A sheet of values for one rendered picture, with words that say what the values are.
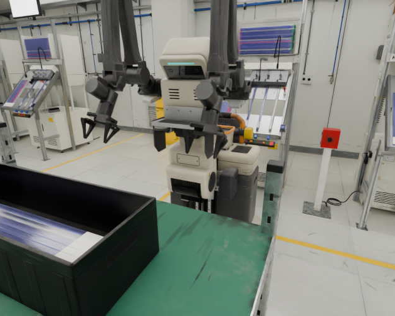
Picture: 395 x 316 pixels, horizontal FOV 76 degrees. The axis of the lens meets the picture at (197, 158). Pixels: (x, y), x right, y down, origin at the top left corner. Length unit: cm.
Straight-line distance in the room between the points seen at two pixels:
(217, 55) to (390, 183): 220
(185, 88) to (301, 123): 323
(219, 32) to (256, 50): 186
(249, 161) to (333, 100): 290
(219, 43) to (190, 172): 61
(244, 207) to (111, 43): 108
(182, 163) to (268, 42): 174
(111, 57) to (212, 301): 90
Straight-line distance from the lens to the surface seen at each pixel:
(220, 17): 87
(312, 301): 179
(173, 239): 52
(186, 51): 110
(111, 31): 108
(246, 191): 149
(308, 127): 424
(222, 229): 55
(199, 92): 78
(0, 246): 43
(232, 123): 169
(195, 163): 123
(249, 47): 273
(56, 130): 438
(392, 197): 283
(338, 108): 420
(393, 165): 271
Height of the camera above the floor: 127
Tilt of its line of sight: 20 degrees down
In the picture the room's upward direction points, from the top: straight up
